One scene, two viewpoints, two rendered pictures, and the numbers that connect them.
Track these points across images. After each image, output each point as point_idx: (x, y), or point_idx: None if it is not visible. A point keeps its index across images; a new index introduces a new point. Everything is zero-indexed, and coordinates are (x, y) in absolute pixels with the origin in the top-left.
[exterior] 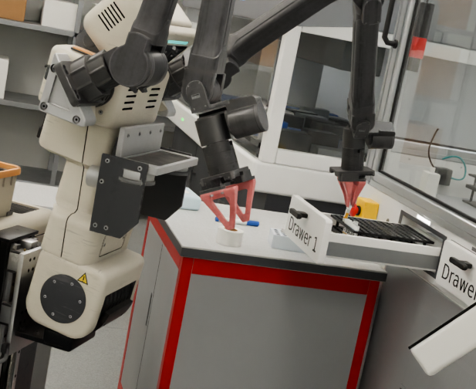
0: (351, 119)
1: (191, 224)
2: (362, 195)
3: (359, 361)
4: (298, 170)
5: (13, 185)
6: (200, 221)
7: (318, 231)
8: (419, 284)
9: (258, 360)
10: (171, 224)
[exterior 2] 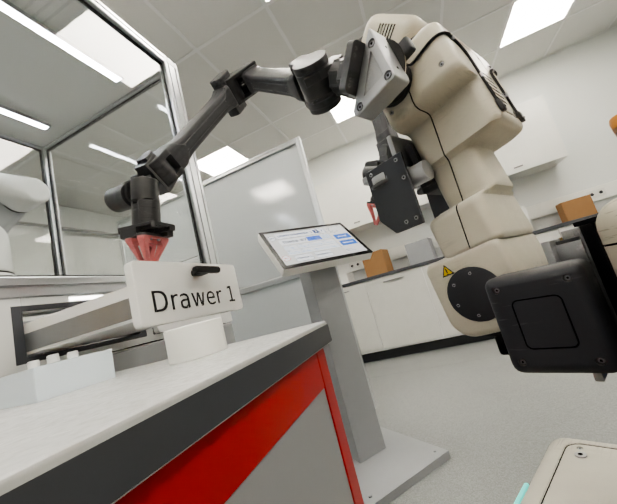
0: (179, 172)
1: (100, 403)
2: None
3: None
4: None
5: None
6: None
7: (228, 280)
8: (120, 358)
9: None
10: (225, 366)
